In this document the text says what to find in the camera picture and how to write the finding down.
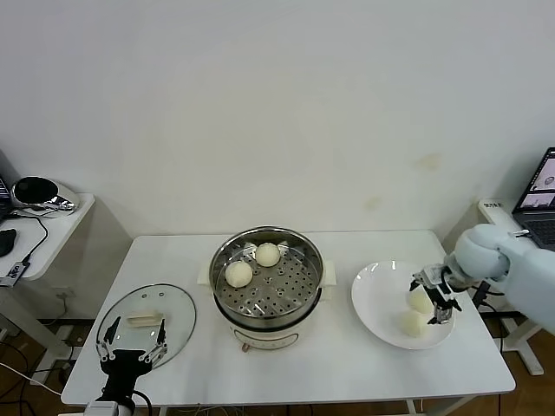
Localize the chrome headset with black visor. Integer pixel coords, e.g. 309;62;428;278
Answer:
10;175;82;213

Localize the thin black usb cable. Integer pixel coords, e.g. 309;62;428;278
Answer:
8;210;49;266

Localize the cream electric cooking pot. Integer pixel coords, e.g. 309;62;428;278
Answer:
212;281;335;353

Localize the white floor cable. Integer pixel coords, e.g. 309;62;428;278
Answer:
0;361;64;397

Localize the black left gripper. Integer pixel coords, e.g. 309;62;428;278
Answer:
95;315;169;399

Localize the grey open laptop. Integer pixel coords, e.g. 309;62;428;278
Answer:
511;146;555;250

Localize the grey usb hub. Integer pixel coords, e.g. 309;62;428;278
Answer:
0;259;32;289

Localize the white round plate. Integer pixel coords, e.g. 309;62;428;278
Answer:
350;259;457;351

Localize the round glass pot lid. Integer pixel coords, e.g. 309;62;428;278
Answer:
94;283;198;372

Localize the white height-adjustable desk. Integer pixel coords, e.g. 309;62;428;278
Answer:
441;198;555;376

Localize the stainless steel steamer basket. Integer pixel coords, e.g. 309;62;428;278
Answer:
198;224;337;318

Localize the black computer mouse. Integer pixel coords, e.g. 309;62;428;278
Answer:
0;228;18;257

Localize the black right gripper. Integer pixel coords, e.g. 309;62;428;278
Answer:
409;263;461;325

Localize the white steamed baozi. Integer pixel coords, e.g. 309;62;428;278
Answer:
398;310;430;337
225;260;254;289
406;289;435;314
254;243;282;268

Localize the white side table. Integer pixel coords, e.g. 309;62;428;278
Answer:
0;192;134;348

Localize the black adapter cable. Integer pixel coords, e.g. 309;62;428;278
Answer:
478;301;509;353

